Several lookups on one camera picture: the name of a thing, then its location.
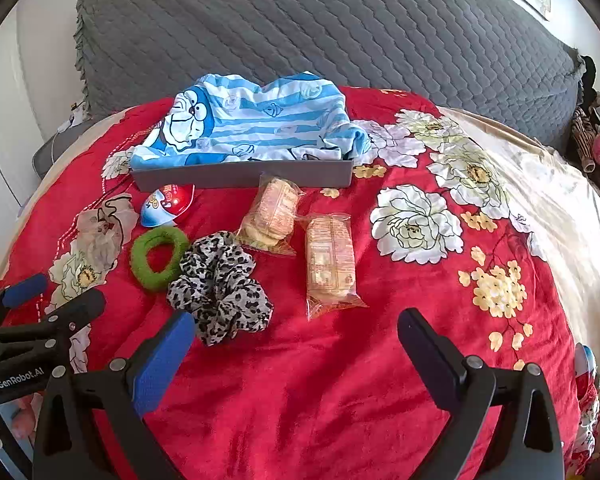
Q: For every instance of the clear biscuit packet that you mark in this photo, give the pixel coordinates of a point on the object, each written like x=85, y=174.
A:
x=330, y=260
x=272, y=210

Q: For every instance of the red blue toy egg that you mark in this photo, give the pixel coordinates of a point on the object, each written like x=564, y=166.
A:
x=167, y=205

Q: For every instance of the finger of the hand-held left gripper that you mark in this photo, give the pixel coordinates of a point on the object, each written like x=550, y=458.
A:
x=25, y=288
x=77, y=307

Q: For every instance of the leopard print scrunchie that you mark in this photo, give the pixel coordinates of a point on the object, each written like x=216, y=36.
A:
x=220, y=300

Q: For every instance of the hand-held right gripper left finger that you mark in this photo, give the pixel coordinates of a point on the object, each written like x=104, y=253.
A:
x=162, y=365

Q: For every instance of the green fuzzy scrunchie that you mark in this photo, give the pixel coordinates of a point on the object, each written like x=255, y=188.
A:
x=152, y=282

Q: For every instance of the grey quilted headboard cover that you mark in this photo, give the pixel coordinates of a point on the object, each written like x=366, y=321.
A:
x=330, y=25

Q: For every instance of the red floral blanket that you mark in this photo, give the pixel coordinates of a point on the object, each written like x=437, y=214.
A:
x=330, y=385

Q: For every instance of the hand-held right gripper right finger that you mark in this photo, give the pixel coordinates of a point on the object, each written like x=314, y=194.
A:
x=430, y=355

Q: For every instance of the grey bedside table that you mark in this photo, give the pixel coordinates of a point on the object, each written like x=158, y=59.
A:
x=65, y=147

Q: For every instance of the blue striped cartoon cloth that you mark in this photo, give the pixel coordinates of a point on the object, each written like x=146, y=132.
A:
x=280, y=120

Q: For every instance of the small patterned bedside item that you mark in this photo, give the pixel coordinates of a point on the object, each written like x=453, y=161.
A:
x=78, y=111

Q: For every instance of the pile of clothes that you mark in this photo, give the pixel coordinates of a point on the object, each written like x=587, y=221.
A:
x=597, y=135

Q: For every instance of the beige sheer scrunchie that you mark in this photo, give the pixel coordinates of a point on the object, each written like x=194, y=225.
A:
x=95, y=230

